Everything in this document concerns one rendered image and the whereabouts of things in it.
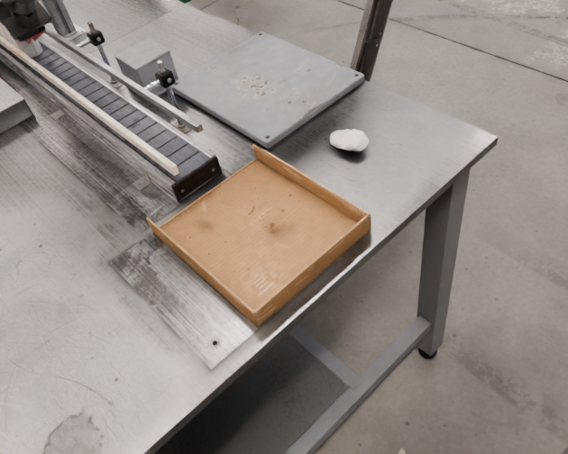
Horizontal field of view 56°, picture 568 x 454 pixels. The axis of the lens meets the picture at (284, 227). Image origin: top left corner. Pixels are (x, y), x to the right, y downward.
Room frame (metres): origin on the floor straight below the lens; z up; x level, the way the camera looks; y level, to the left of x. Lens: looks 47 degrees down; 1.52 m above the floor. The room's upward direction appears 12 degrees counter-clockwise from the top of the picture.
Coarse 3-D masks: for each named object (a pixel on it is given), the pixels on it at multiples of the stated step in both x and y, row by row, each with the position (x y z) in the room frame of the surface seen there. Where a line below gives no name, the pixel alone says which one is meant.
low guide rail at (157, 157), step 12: (0, 36) 1.46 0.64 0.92; (12, 48) 1.38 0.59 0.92; (24, 60) 1.31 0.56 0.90; (48, 72) 1.21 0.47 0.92; (60, 84) 1.14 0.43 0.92; (72, 96) 1.09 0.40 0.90; (96, 108) 1.01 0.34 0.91; (108, 120) 0.95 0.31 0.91; (120, 132) 0.92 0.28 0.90; (132, 132) 0.89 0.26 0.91; (144, 144) 0.85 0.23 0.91; (156, 156) 0.80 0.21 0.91; (168, 168) 0.77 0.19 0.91
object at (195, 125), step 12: (60, 36) 1.28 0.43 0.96; (72, 48) 1.21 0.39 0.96; (96, 60) 1.12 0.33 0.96; (108, 72) 1.07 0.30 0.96; (132, 84) 0.99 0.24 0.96; (144, 96) 0.95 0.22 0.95; (156, 96) 0.93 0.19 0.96; (168, 108) 0.88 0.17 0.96; (180, 120) 0.84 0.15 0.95; (192, 120) 0.82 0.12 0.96
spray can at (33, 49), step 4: (32, 40) 1.37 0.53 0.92; (36, 40) 1.39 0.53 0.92; (20, 44) 1.36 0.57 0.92; (24, 44) 1.36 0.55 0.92; (28, 44) 1.36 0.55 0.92; (32, 44) 1.37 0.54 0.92; (36, 44) 1.38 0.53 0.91; (20, 48) 1.37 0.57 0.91; (24, 48) 1.36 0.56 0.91; (28, 48) 1.36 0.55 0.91; (32, 48) 1.37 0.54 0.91; (36, 48) 1.37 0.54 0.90; (40, 48) 1.38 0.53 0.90; (24, 52) 1.36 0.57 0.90; (28, 52) 1.36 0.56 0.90; (32, 52) 1.36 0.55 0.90; (36, 52) 1.37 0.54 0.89; (40, 52) 1.38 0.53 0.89; (32, 56) 1.36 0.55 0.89; (36, 56) 1.37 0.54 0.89
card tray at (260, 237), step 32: (256, 160) 0.83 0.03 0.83; (224, 192) 0.76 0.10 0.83; (256, 192) 0.74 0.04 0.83; (288, 192) 0.72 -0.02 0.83; (320, 192) 0.68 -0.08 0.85; (192, 224) 0.69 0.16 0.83; (224, 224) 0.67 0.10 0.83; (256, 224) 0.65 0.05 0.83; (288, 224) 0.64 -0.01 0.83; (320, 224) 0.62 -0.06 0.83; (352, 224) 0.61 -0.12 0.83; (192, 256) 0.61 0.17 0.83; (224, 256) 0.60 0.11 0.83; (256, 256) 0.58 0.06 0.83; (288, 256) 0.57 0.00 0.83; (320, 256) 0.52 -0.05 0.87; (224, 288) 0.50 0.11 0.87; (256, 288) 0.52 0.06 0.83; (288, 288) 0.48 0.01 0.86; (256, 320) 0.45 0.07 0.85
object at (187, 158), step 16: (48, 48) 1.41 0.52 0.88; (48, 64) 1.32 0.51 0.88; (64, 64) 1.30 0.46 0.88; (48, 80) 1.24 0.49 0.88; (64, 80) 1.22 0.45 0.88; (80, 80) 1.21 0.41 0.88; (96, 96) 1.11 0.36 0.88; (112, 96) 1.10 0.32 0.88; (112, 112) 1.04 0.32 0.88; (128, 112) 1.02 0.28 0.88; (128, 128) 0.96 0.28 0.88; (144, 128) 0.95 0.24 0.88; (160, 128) 0.94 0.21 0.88; (128, 144) 0.91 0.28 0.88; (160, 144) 0.88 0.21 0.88; (176, 144) 0.87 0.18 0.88; (176, 160) 0.82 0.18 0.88; (192, 160) 0.81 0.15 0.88; (208, 160) 0.80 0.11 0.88; (176, 176) 0.78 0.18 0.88
